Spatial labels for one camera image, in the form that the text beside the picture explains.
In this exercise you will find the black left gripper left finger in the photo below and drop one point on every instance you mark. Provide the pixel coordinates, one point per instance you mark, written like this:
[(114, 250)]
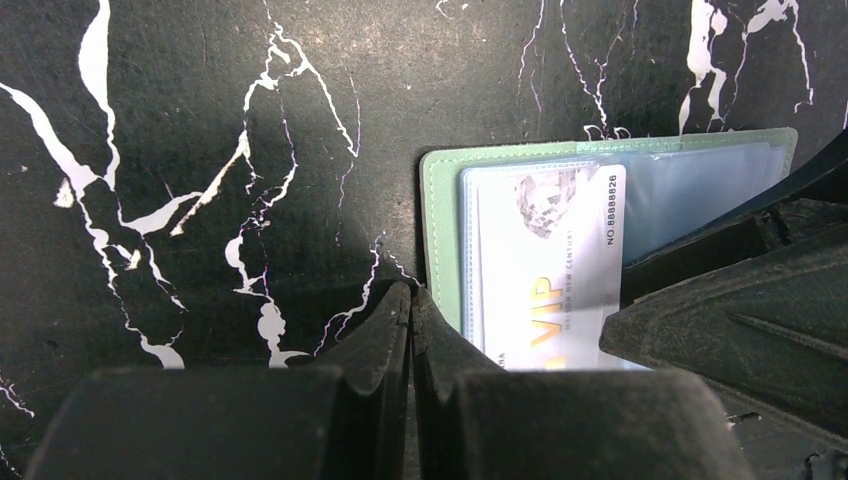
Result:
[(342, 416)]

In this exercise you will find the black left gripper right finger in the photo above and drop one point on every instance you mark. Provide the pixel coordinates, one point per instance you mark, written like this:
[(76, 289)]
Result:
[(479, 421)]

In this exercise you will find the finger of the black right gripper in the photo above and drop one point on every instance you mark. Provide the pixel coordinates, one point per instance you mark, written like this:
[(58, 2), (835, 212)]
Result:
[(806, 211), (770, 332)]

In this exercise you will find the mint green card holder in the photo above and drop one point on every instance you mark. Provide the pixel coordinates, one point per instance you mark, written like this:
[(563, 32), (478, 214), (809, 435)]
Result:
[(674, 186)]

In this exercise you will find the white VIP credit card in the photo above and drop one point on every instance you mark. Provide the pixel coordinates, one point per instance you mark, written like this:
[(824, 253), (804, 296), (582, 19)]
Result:
[(550, 242)]

